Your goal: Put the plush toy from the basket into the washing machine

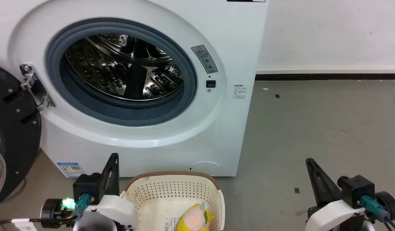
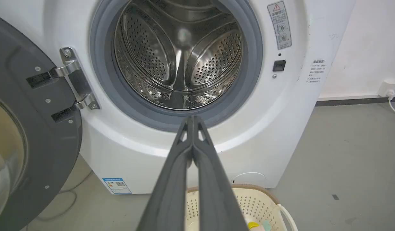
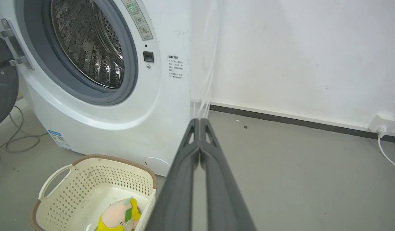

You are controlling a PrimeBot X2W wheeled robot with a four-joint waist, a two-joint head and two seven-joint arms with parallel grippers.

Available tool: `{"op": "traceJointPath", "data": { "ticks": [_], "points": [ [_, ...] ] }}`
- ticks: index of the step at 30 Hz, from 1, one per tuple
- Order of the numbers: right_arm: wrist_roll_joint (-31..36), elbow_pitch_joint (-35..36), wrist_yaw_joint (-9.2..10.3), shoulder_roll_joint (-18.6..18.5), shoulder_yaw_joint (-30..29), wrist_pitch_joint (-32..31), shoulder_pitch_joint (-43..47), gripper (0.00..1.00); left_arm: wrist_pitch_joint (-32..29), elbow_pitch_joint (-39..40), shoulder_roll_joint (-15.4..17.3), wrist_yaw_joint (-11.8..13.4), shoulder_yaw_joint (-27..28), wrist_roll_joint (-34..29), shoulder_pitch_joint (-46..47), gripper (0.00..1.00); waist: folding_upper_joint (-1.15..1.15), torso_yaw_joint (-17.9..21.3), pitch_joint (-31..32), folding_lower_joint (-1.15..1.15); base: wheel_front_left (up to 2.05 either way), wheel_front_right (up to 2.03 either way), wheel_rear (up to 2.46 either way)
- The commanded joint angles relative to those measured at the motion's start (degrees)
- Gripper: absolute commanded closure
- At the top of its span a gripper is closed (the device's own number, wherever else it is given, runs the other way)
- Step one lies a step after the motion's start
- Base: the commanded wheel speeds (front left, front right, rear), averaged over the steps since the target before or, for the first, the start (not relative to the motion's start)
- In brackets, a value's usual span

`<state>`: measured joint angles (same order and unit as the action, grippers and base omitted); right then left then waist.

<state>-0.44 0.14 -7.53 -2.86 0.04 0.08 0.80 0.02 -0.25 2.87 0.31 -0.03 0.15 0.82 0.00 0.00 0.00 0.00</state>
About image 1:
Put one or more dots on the grey warning label sticker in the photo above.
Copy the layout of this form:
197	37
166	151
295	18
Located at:
204	59

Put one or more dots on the black wall baseboard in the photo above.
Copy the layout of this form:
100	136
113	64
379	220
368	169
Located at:
329	76

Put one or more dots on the cream perforated laundry basket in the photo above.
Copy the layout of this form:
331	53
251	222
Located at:
171	192

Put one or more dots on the black washing machine door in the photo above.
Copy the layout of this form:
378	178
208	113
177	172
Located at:
14	128

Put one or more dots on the black door latch socket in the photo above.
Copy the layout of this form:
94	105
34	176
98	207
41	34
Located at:
210	84

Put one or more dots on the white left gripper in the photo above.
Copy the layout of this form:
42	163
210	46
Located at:
117	210

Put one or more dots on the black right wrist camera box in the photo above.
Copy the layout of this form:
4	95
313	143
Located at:
357	189

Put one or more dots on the white front-load washing machine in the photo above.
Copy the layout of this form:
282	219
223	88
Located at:
232	48

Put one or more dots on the round white filter cover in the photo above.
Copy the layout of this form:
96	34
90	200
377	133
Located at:
205	168

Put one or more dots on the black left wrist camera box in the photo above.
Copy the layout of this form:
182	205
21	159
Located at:
86	186

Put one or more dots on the metal washing machine door hinge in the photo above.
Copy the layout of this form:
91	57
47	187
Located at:
33	85

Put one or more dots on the grey rubber door gasket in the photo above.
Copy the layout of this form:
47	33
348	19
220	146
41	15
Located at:
120	113

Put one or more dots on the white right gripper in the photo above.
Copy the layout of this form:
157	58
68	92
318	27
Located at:
332	216

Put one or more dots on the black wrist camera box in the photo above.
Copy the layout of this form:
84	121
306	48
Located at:
86	186
357	189

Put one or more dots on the white sticker inside basket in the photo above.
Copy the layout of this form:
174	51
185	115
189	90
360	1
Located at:
172	224

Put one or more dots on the small printed text sticker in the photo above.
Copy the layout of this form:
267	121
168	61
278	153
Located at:
240	91

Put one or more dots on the yellow pink plush toy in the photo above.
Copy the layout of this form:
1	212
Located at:
192	218

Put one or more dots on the blue energy label sticker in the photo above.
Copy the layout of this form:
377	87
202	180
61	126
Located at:
70	169

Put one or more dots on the stainless steel washing machine drum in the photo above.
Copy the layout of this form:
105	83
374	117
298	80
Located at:
98	70

